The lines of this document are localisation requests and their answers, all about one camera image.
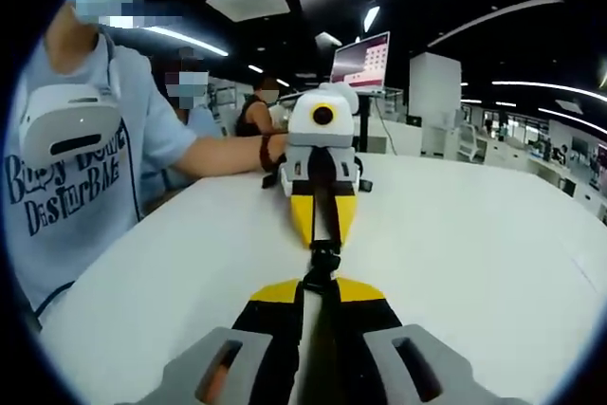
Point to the white square pillar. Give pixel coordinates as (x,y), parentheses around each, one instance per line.
(434,101)

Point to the white office chair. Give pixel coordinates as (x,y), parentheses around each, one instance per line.
(467,141)

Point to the white VR headset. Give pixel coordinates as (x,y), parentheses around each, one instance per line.
(71,125)

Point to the white ceiling air conditioner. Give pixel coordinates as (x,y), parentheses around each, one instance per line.
(249,1)

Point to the black plastic buckle part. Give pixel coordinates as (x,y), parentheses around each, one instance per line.
(325,251)
(321,278)

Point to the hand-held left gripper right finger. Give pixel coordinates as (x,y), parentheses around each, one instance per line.
(379,343)

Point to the grey ceiling device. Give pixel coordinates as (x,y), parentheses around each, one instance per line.
(328,39)

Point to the black monitor stand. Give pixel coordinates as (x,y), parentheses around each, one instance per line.
(364,115)

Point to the ceiling strip light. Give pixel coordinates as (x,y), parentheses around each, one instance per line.
(187,40)
(268,75)

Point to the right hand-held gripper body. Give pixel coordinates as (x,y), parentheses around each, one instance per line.
(303,125)

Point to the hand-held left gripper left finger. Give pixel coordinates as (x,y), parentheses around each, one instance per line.
(246,343)

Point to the person in light blue shirt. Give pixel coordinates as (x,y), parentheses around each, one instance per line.
(71,215)

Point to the computer monitor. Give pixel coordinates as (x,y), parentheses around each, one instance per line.
(360,61)

